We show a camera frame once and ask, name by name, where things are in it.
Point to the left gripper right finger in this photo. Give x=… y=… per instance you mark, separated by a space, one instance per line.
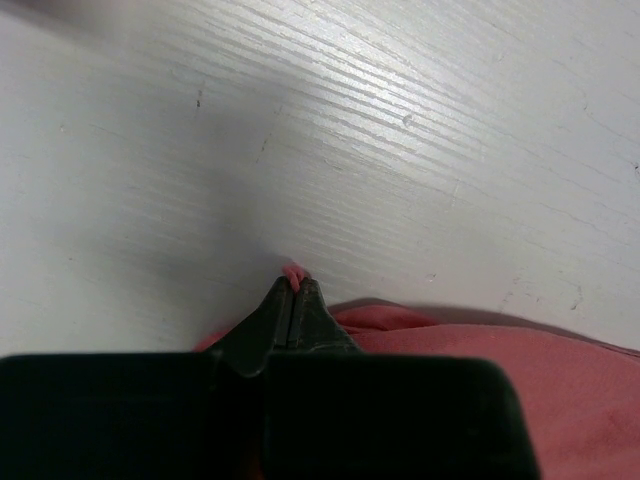
x=334 y=411

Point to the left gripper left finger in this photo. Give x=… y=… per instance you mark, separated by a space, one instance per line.
x=141 y=415

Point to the salmon pink t-shirt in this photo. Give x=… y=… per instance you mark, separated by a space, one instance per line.
x=580 y=399

